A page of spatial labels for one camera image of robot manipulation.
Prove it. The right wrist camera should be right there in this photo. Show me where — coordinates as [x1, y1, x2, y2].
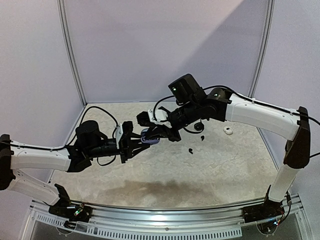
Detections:
[136, 107, 172, 128]

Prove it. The black charging case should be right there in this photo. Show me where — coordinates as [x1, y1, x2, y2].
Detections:
[193, 122, 205, 132]

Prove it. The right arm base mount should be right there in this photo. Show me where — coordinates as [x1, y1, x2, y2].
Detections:
[241, 185, 292, 225]

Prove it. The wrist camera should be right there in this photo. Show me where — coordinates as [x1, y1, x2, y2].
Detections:
[114, 121, 133, 150]
[136, 107, 172, 128]

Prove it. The white earbud charging case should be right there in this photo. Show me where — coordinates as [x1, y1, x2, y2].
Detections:
[223, 126, 233, 135]

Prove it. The wrist cable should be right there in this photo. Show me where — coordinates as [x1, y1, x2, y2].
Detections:
[152, 96, 177, 118]
[63, 106, 120, 151]

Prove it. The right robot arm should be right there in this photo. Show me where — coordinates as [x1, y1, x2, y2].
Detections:
[137, 73, 311, 218]

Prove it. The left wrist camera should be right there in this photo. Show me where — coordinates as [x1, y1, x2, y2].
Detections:
[114, 121, 133, 150]

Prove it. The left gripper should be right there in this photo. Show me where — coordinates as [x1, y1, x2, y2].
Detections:
[86, 133, 150, 164]

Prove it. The right frame post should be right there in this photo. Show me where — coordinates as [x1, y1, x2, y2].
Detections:
[248, 0, 275, 97]

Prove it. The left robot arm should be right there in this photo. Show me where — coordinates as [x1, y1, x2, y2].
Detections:
[0, 120, 150, 217]

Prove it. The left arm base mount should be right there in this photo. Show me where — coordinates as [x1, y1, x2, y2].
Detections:
[48, 183, 93, 230]

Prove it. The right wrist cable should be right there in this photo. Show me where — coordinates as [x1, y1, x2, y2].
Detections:
[152, 96, 177, 118]

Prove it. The purple round charging case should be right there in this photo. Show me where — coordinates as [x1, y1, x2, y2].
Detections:
[140, 128, 160, 145]

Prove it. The left frame post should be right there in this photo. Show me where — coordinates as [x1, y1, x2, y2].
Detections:
[57, 0, 88, 107]

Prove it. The aluminium front rail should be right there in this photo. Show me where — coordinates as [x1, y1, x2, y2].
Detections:
[21, 194, 313, 240]

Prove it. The frame post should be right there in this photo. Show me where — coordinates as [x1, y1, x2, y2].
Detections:
[248, 0, 275, 97]
[57, 0, 88, 107]

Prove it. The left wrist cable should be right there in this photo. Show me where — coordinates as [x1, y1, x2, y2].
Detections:
[63, 106, 120, 151]

